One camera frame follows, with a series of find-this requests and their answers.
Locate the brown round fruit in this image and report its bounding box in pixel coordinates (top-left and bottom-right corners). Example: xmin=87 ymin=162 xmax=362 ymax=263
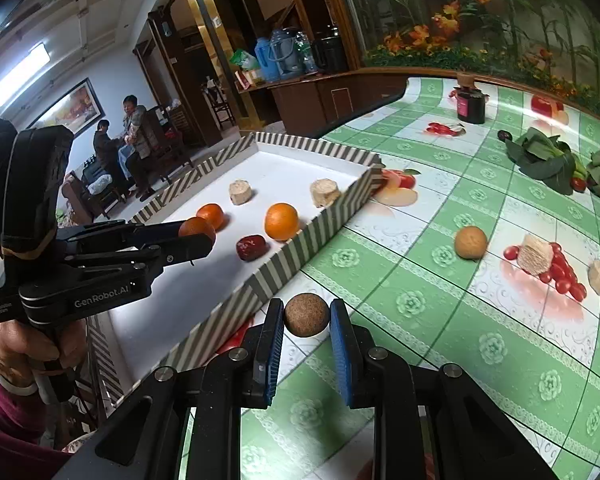
xmin=284 ymin=292 xmax=330 ymax=338

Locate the dark orange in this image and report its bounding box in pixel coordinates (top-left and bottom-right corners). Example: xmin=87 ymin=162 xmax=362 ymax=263
xmin=178 ymin=216 xmax=216 ymax=244

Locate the orange tangerine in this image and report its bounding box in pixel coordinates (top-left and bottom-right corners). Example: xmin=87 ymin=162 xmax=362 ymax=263
xmin=196 ymin=204 xmax=225 ymax=231

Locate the red jujube date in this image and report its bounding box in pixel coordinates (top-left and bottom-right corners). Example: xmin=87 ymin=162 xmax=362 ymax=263
xmin=236 ymin=234 xmax=268 ymax=262

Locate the striped white tray box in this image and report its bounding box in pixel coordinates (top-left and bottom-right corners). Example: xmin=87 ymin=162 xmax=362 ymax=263
xmin=90 ymin=132 xmax=381 ymax=406

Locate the beige cake cube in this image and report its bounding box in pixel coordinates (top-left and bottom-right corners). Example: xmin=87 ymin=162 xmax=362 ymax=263
xmin=310 ymin=179 xmax=341 ymax=208

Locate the left hand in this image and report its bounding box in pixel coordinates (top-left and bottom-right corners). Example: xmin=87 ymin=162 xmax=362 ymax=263
xmin=0 ymin=320 xmax=87 ymax=388

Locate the seated person dark coat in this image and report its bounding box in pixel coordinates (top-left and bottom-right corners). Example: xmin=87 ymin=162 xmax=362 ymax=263
xmin=93 ymin=119 xmax=136 ymax=198

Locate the seated person grey coat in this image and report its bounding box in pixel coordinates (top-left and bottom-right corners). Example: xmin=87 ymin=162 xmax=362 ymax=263
xmin=122 ymin=94 xmax=158 ymax=202

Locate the green fruit print tablecloth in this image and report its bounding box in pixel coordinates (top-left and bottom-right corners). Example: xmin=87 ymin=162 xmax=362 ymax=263
xmin=176 ymin=76 xmax=600 ymax=480

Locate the tan round longan fruit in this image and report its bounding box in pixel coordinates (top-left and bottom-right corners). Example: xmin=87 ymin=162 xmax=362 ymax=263
xmin=454 ymin=226 xmax=488 ymax=260

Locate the beige sponge cake block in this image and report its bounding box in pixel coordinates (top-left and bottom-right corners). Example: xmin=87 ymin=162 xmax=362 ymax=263
xmin=517 ymin=234 xmax=554 ymax=276

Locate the blue thermos jug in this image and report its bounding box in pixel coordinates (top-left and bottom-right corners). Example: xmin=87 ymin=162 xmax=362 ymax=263
xmin=254 ymin=37 xmax=279 ymax=84

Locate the wooden sideboard cabinet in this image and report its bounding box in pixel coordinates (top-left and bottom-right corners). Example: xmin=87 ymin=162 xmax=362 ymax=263
xmin=239 ymin=68 xmax=408 ymax=138

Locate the grey blue kettle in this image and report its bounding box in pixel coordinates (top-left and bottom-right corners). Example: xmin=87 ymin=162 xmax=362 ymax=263
xmin=268 ymin=29 xmax=304 ymax=80

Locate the green leafy vegetable left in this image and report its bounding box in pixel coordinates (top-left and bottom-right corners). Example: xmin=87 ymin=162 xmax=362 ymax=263
xmin=498 ymin=127 xmax=588 ymax=195

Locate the small red tomato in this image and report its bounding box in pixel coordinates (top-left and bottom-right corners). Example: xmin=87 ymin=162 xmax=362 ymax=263
xmin=570 ymin=177 xmax=586 ymax=193

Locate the dark jar with lid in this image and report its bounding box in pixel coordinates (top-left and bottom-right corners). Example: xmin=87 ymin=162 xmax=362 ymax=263
xmin=454 ymin=73 xmax=488 ymax=125

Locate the framed wall painting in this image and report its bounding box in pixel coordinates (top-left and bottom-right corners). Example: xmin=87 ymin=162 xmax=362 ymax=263
xmin=29 ymin=78 xmax=105 ymax=138

